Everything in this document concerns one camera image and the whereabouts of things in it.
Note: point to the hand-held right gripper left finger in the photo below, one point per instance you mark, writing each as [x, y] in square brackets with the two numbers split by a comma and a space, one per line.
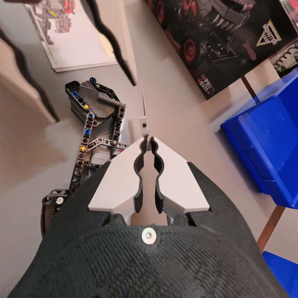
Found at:
[116, 181]

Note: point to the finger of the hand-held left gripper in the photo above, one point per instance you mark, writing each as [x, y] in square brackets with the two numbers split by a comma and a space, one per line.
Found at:
[16, 72]
[118, 28]

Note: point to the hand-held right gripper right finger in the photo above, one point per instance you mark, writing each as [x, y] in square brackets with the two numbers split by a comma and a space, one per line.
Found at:
[181, 184]

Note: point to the toy brick truck chassis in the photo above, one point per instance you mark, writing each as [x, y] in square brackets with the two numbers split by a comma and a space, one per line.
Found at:
[80, 163]

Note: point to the grey toy panel red print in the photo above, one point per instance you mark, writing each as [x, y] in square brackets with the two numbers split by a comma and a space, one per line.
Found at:
[144, 125]

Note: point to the building instruction booklet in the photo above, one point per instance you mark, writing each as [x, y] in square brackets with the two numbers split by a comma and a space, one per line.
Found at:
[69, 46]

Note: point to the dark toy truck box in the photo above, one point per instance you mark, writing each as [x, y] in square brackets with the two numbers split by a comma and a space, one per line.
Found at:
[209, 35]

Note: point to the blue plastic bin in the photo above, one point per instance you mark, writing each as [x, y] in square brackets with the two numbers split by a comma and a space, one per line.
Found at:
[267, 139]
[286, 274]

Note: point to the brown tape strip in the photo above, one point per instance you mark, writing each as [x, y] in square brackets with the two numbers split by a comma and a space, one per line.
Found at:
[270, 228]

